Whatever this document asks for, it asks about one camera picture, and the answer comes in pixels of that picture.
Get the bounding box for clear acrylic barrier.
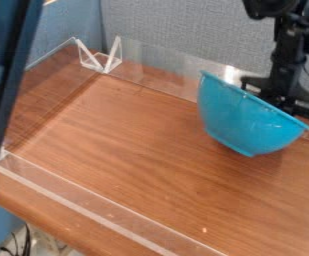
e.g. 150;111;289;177
0;35;309;256

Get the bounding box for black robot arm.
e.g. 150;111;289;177
240;0;309;119

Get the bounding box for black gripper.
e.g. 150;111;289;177
240;56;309;119

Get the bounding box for blue plastic bowl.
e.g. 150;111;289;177
196;70;309;157

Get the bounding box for black cables under table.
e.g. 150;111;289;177
0;222;33;256

